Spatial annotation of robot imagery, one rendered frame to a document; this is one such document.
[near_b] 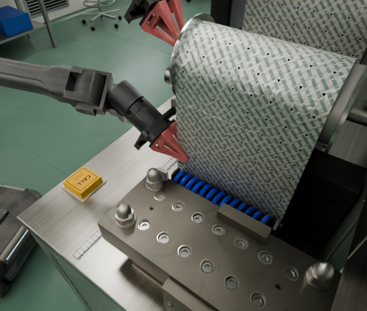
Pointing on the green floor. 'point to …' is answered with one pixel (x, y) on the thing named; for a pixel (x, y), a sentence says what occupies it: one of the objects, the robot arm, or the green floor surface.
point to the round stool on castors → (100, 12)
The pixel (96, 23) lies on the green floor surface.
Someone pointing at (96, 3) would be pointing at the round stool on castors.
